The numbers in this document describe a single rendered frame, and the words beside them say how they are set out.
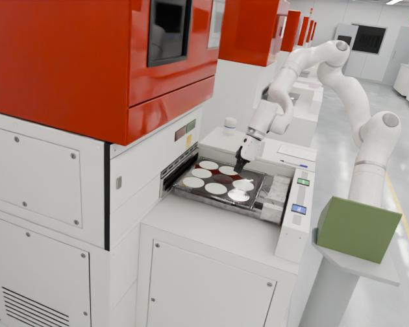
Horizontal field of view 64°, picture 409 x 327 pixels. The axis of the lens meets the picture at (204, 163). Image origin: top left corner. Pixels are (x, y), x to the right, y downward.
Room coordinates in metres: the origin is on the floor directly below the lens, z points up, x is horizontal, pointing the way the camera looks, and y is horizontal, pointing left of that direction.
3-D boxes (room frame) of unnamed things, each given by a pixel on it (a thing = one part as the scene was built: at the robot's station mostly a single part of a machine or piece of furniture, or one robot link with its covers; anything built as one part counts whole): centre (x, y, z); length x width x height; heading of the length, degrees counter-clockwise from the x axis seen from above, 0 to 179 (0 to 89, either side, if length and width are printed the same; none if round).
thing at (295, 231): (1.22, -0.43, 0.89); 0.55 x 0.09 x 0.14; 164
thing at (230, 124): (1.86, -0.12, 1.01); 0.07 x 0.07 x 0.10
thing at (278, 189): (1.33, -0.36, 0.87); 0.36 x 0.08 x 0.03; 164
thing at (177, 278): (1.44, -0.22, 0.41); 0.97 x 0.64 x 0.82; 164
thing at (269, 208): (1.18, -0.31, 0.89); 0.08 x 0.03 x 0.03; 74
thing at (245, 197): (1.39, -0.10, 0.90); 0.34 x 0.34 x 0.01; 74
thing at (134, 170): (1.27, 0.17, 1.02); 0.82 x 0.03 x 0.40; 164
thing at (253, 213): (1.26, -0.12, 0.84); 0.50 x 0.02 x 0.03; 74
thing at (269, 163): (1.73, -0.30, 0.89); 0.62 x 0.35 x 0.14; 74
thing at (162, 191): (1.43, 0.11, 0.89); 0.44 x 0.02 x 0.10; 164
